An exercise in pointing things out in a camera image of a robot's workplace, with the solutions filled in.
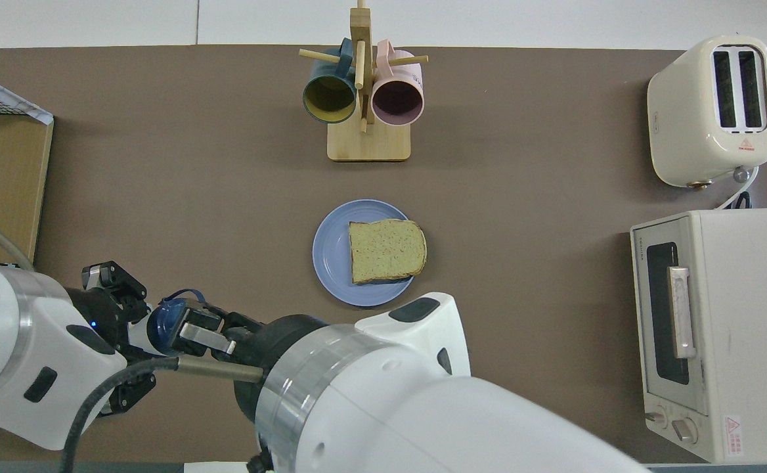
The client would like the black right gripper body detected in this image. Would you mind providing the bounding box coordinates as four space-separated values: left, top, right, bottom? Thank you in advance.
232 314 328 421

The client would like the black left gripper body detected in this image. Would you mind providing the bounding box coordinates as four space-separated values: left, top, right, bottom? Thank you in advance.
63 288 136 359

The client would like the squeeze bottle with navy cap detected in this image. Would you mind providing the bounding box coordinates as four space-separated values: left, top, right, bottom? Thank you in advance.
127 289 208 359

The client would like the toasted bread slice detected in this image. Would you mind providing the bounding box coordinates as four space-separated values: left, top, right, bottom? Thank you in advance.
348 219 428 285

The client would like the periwinkle blue plate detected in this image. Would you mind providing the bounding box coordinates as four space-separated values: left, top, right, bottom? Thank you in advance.
312 199 420 307

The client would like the brown table mat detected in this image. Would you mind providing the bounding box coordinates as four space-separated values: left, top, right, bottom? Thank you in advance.
0 45 767 464

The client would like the wooden mug tree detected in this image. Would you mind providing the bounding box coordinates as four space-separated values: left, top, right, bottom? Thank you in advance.
299 0 429 162

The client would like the dark teal mug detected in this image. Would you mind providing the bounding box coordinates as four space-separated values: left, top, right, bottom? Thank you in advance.
302 37 358 124

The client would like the pink mug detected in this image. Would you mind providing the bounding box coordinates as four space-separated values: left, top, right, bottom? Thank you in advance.
371 39 426 127

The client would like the cream toaster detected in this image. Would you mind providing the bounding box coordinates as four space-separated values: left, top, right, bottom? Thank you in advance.
647 35 767 189

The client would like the white toaster oven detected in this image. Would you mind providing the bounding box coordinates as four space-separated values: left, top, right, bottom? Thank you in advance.
630 209 767 463

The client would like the wooden shelf with wire basket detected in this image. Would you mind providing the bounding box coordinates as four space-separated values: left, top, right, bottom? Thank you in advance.
0 85 55 267

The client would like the white toaster power cord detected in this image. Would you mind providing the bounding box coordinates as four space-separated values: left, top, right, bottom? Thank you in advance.
717 166 762 211

